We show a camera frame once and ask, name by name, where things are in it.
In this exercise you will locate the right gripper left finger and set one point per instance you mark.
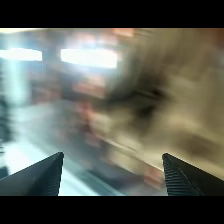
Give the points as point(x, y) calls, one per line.
point(36, 178)

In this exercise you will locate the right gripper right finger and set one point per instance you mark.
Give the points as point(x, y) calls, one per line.
point(190, 180)

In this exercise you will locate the brown shirt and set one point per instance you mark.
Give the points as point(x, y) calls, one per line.
point(186, 100)

